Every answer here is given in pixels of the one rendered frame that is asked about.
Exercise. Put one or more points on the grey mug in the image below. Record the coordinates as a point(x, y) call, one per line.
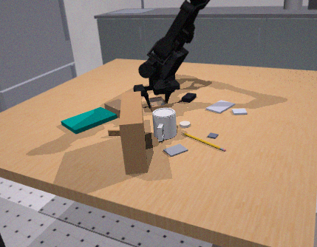
point(165, 120)

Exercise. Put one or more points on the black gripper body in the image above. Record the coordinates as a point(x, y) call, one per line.
point(174, 84)

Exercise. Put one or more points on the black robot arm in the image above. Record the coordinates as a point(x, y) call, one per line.
point(163, 49)

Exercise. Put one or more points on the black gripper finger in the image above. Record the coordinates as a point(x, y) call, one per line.
point(167, 95)
point(147, 99)

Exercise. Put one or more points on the wooden ball maze tray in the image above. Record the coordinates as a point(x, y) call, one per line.
point(157, 103)

